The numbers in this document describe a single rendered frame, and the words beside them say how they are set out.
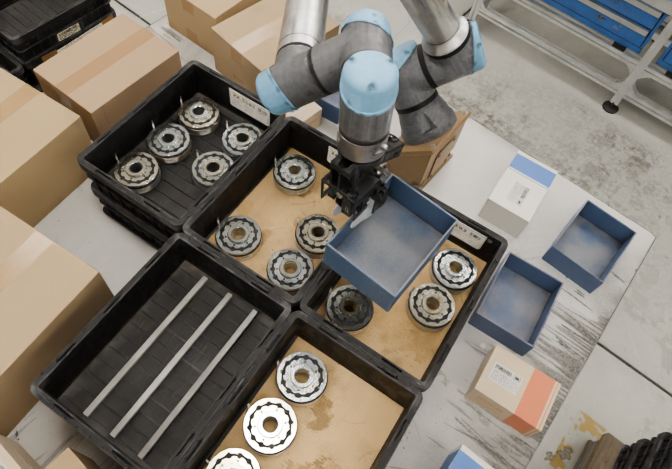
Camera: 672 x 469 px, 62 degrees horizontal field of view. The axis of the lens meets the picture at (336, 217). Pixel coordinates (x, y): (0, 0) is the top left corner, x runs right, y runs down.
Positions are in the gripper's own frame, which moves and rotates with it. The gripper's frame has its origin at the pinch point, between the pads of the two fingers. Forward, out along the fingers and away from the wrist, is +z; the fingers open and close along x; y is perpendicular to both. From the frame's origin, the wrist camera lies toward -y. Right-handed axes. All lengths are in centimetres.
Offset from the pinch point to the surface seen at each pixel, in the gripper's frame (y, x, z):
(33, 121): 22, -79, 16
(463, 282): -16.4, 19.4, 27.4
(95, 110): 8, -76, 21
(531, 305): -32, 34, 44
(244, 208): 2.0, -30.8, 26.8
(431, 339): -2.0, 21.3, 30.5
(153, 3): -87, -194, 98
